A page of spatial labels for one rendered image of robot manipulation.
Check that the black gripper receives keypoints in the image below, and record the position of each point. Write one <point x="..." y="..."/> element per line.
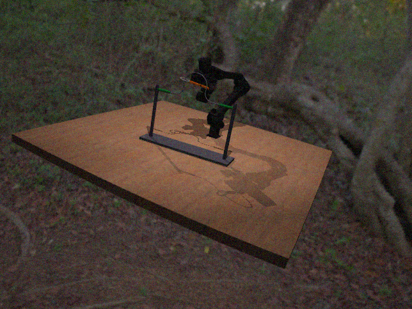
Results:
<point x="211" y="83"/>

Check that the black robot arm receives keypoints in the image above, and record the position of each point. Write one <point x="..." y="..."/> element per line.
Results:
<point x="241" y="87"/>

